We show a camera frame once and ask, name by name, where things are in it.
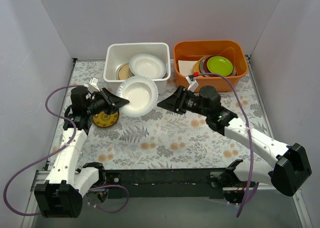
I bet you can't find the small yellow black dish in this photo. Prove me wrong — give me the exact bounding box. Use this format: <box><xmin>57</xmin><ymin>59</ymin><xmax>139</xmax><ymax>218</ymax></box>
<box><xmin>93</xmin><ymin>111</ymin><xmax>120</xmax><ymax>128</ymax></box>

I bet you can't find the white deep plate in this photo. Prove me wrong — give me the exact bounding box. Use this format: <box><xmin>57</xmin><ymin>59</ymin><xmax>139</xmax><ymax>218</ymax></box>
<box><xmin>116</xmin><ymin>76</ymin><xmax>159</xmax><ymax>117</ymax></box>
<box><xmin>129</xmin><ymin>54</ymin><xmax>166</xmax><ymax>79</ymax></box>

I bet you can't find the beige bird pattern plate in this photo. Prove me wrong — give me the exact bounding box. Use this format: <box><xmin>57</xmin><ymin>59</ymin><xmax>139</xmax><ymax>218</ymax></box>
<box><xmin>117</xmin><ymin>63</ymin><xmax>130</xmax><ymax>80</ymax></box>

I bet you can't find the white watermelon pattern plate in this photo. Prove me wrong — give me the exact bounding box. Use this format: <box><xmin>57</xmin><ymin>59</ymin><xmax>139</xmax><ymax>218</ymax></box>
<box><xmin>115</xmin><ymin>66</ymin><xmax>121</xmax><ymax>80</ymax></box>

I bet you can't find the beige green floral plate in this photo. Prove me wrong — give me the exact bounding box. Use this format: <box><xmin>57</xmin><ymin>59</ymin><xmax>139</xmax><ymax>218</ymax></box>
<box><xmin>128</xmin><ymin>69</ymin><xmax>134</xmax><ymax>78</ymax></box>

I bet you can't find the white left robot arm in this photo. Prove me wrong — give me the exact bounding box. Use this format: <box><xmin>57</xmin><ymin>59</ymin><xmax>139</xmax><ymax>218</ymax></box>
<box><xmin>34</xmin><ymin>86</ymin><xmax>129</xmax><ymax>218</ymax></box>

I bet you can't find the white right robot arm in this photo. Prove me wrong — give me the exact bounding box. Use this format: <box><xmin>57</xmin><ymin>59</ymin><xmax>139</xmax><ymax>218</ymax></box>
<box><xmin>157</xmin><ymin>86</ymin><xmax>312</xmax><ymax>196</ymax></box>

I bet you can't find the white paper in orange bin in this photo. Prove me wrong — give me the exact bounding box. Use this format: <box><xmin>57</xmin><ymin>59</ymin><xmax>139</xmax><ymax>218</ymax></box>
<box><xmin>178</xmin><ymin>60</ymin><xmax>197</xmax><ymax>76</ymax></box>

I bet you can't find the stack of plates in bin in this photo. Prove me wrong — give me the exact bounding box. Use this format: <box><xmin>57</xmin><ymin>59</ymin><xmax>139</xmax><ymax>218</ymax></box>
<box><xmin>193</xmin><ymin>56</ymin><xmax>237</xmax><ymax>76</ymax></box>

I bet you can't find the green plate in orange bin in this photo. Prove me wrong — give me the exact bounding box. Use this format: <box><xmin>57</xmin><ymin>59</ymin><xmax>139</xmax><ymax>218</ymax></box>
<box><xmin>206</xmin><ymin>56</ymin><xmax>234</xmax><ymax>76</ymax></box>

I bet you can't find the white plastic bin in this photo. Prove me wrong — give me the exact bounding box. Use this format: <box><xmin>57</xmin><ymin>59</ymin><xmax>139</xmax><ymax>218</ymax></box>
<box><xmin>103</xmin><ymin>42</ymin><xmax>171</xmax><ymax>94</ymax></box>

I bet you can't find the orange plastic bin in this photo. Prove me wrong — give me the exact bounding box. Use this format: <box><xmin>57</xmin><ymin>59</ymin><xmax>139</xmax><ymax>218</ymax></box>
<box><xmin>173</xmin><ymin>40</ymin><xmax>248</xmax><ymax>92</ymax></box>

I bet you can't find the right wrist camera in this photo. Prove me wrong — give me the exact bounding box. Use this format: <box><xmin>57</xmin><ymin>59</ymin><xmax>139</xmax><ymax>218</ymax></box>
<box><xmin>199</xmin><ymin>86</ymin><xmax>221</xmax><ymax>110</ymax></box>

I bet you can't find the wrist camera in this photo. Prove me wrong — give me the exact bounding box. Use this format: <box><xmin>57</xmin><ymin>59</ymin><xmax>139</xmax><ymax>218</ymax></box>
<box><xmin>70</xmin><ymin>86</ymin><xmax>89</xmax><ymax>109</ymax></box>
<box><xmin>199</xmin><ymin>86</ymin><xmax>221</xmax><ymax>110</ymax></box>

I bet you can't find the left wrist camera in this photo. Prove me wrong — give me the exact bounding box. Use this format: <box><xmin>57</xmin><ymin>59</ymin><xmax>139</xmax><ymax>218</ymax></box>
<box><xmin>70</xmin><ymin>86</ymin><xmax>89</xmax><ymax>109</ymax></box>

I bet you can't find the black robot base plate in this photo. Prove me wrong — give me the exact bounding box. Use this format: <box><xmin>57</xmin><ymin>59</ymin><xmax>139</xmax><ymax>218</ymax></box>
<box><xmin>77</xmin><ymin>169</ymin><xmax>251</xmax><ymax>200</ymax></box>

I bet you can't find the aluminium frame rail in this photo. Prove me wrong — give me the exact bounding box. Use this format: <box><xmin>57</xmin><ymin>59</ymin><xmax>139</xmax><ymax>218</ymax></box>
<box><xmin>30</xmin><ymin>170</ymin><xmax>50</xmax><ymax>191</ymax></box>

